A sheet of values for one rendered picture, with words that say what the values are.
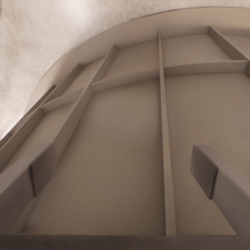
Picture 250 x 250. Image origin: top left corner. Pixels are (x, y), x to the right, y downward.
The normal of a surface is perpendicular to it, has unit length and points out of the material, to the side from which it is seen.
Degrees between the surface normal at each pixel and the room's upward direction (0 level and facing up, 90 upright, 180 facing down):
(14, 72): 0
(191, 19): 0
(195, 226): 90
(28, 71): 0
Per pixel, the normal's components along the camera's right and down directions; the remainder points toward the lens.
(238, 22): -0.13, 0.62
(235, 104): -0.11, -0.78
